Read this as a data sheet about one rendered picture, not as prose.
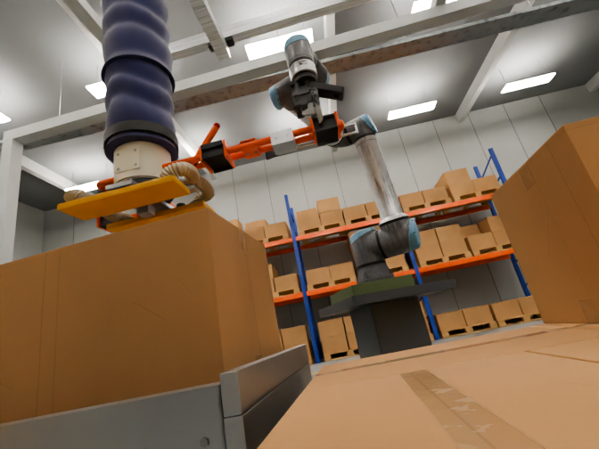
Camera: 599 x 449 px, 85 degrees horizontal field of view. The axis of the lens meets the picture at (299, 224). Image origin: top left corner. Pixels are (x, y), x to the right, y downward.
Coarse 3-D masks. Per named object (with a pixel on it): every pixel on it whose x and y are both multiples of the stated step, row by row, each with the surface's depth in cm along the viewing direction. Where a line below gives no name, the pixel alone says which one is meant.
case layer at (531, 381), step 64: (320, 384) 64; (384, 384) 51; (448, 384) 43; (512, 384) 37; (576, 384) 32; (320, 448) 29; (384, 448) 26; (448, 448) 24; (512, 448) 22; (576, 448) 20
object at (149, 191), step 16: (112, 192) 88; (128, 192) 87; (144, 192) 89; (160, 192) 91; (176, 192) 93; (64, 208) 89; (80, 208) 90; (96, 208) 92; (112, 208) 94; (128, 208) 96
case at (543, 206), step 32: (576, 128) 66; (544, 160) 75; (576, 160) 66; (512, 192) 92; (544, 192) 78; (576, 192) 68; (512, 224) 96; (544, 224) 81; (576, 224) 70; (544, 256) 84; (576, 256) 72; (544, 288) 87; (576, 288) 75; (544, 320) 91; (576, 320) 77
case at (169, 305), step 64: (64, 256) 78; (128, 256) 74; (192, 256) 70; (256, 256) 98; (0, 320) 77; (64, 320) 73; (128, 320) 69; (192, 320) 66; (256, 320) 85; (0, 384) 72; (64, 384) 69; (128, 384) 65; (192, 384) 63
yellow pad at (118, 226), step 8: (176, 208) 105; (184, 208) 105; (192, 208) 105; (152, 216) 105; (160, 216) 106; (168, 216) 107; (112, 224) 107; (120, 224) 106; (128, 224) 106; (136, 224) 108
